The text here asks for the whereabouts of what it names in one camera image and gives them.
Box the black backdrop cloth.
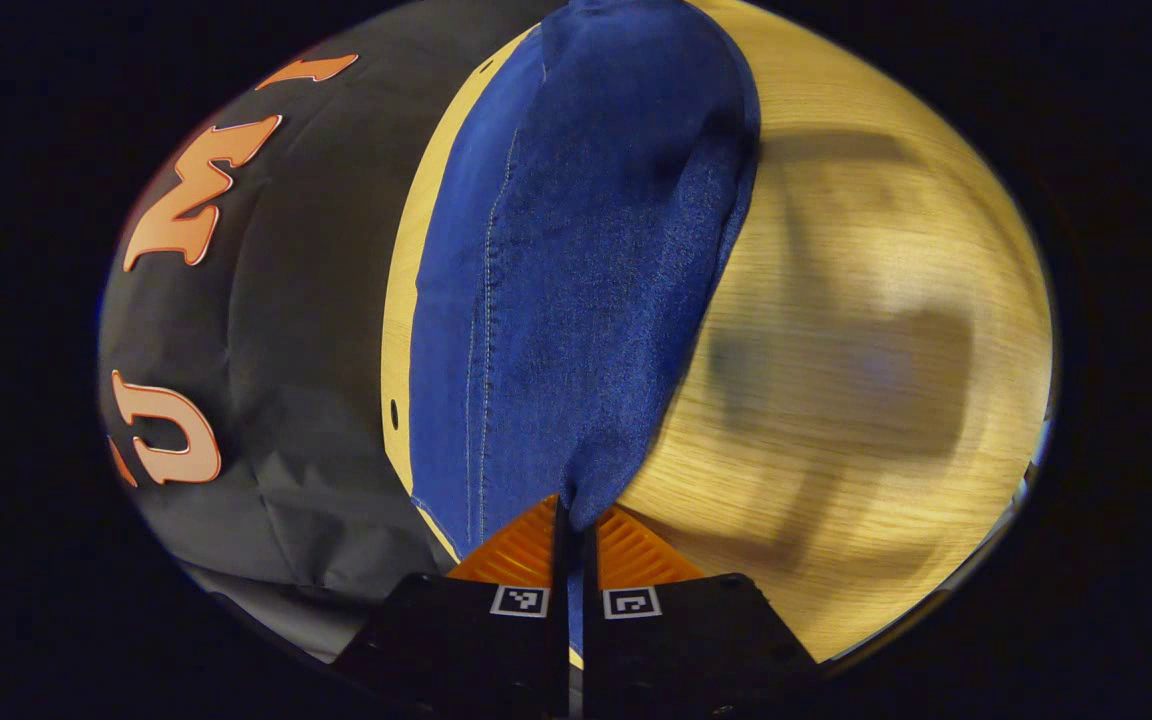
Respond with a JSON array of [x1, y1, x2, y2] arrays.
[[96, 0, 567, 666]]

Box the blue denim jeans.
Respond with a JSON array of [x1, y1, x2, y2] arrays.
[[406, 0, 763, 656]]

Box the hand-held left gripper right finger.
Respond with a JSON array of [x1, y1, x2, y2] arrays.
[[581, 503, 824, 720]]

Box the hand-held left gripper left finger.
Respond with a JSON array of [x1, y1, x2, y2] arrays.
[[334, 493, 572, 720]]

